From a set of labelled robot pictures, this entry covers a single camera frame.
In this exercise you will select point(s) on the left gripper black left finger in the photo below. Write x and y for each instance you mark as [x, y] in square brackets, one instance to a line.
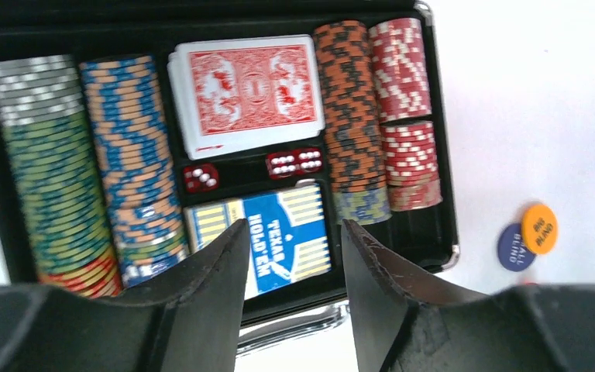
[186, 319]

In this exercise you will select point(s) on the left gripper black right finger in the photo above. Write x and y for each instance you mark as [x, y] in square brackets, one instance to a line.
[407, 319]

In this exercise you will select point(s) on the blue playing card box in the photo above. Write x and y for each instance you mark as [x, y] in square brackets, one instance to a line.
[288, 238]

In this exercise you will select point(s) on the red playing card deck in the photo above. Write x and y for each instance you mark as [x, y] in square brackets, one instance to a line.
[241, 94]

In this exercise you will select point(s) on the purple blind button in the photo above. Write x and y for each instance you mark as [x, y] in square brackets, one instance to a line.
[512, 253]

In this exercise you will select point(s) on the red dice in case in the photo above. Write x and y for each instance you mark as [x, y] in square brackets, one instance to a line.
[204, 176]

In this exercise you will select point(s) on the orange blind button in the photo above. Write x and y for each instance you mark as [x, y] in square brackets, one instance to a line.
[539, 229]

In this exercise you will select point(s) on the red-white chip row top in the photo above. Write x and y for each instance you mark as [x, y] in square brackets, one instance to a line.
[405, 114]

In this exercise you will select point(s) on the orange chip row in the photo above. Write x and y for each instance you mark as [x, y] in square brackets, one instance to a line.
[352, 131]

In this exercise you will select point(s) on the blue-white chip row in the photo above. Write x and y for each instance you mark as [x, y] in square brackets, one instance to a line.
[125, 108]

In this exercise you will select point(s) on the green chip row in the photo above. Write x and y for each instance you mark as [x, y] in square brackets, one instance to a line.
[48, 142]

